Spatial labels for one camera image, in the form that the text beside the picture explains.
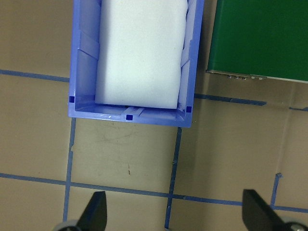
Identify blue plastic storage bin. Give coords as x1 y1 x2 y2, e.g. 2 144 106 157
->
67 0 205 128

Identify white foam pad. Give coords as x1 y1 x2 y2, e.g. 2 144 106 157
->
94 0 189 109

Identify green conveyor belt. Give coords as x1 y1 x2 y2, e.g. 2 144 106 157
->
205 0 308 84

